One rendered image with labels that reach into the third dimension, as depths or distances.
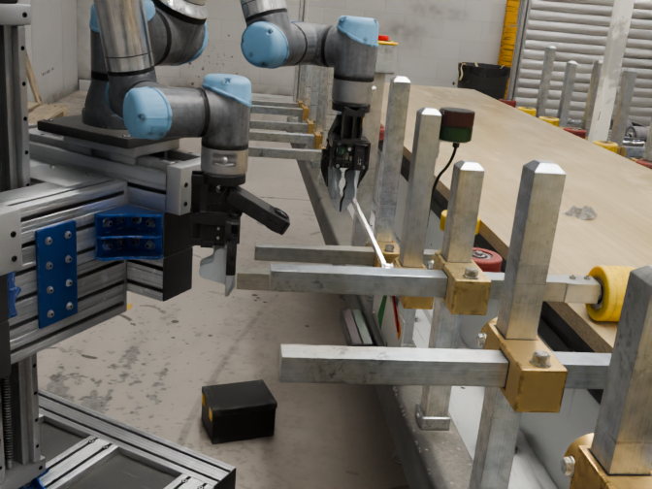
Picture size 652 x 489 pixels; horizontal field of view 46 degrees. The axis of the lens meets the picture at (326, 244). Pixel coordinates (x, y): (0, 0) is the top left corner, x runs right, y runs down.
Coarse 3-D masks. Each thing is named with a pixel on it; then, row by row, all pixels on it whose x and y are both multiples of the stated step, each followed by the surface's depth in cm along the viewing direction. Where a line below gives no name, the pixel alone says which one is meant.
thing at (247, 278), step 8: (240, 272) 129; (248, 272) 129; (256, 272) 130; (264, 272) 130; (240, 280) 129; (248, 280) 129; (256, 280) 129; (264, 280) 130; (240, 288) 130; (248, 288) 130; (256, 288) 130; (264, 288) 130
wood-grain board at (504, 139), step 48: (384, 96) 335; (432, 96) 350; (480, 96) 366; (480, 144) 243; (528, 144) 250; (576, 144) 258; (576, 192) 189; (624, 192) 194; (576, 240) 150; (624, 240) 153
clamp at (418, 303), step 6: (396, 258) 141; (396, 264) 137; (402, 300) 132; (408, 300) 130; (414, 300) 130; (420, 300) 130; (426, 300) 130; (432, 300) 130; (408, 306) 130; (414, 306) 130; (420, 306) 130; (426, 306) 131; (432, 306) 131
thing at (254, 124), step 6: (252, 120) 296; (258, 120) 297; (264, 120) 298; (252, 126) 296; (258, 126) 296; (264, 126) 297; (270, 126) 297; (276, 126) 297; (282, 126) 297; (288, 126) 298; (294, 126) 298; (300, 126) 298; (306, 126) 298
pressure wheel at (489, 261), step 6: (474, 252) 134; (480, 252) 134; (486, 252) 136; (492, 252) 136; (474, 258) 132; (480, 258) 133; (486, 258) 133; (492, 258) 132; (498, 258) 133; (480, 264) 130; (486, 264) 130; (492, 264) 131; (498, 264) 132; (486, 270) 131; (492, 270) 131; (498, 270) 132
